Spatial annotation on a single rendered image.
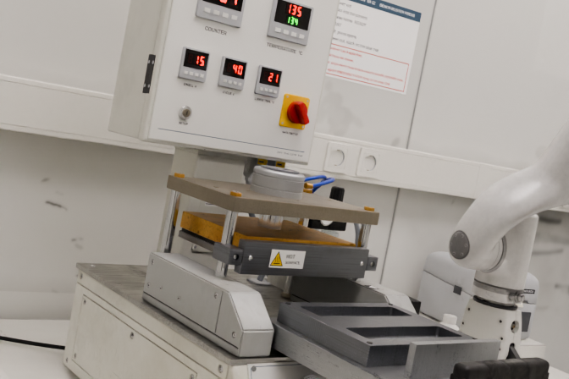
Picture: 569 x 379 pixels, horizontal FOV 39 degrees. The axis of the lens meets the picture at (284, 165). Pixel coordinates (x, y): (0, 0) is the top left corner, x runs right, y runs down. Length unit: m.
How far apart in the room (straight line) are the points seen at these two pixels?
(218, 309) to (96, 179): 0.70
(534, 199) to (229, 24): 0.55
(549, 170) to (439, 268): 0.82
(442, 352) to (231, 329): 0.25
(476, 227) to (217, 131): 0.44
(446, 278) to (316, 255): 0.96
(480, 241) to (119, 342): 0.58
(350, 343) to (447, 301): 1.15
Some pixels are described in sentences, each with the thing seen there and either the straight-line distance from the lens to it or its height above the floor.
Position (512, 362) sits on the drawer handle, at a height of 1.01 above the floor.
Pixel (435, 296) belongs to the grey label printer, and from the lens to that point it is 2.09.
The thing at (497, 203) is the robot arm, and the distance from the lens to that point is 1.30.
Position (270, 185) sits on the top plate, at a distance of 1.16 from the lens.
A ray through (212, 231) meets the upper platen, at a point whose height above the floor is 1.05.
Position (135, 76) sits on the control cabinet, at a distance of 1.26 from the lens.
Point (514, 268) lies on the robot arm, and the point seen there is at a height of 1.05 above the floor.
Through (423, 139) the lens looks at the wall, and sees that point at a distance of 2.12.
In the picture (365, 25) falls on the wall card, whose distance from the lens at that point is 1.96.
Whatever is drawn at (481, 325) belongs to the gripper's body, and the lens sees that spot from 1.41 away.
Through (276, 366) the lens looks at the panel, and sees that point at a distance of 1.01.
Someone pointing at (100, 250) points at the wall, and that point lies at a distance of 1.69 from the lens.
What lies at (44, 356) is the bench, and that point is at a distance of 1.46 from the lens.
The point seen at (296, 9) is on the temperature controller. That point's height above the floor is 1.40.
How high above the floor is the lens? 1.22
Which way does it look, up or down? 3 degrees down
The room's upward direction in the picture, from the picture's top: 11 degrees clockwise
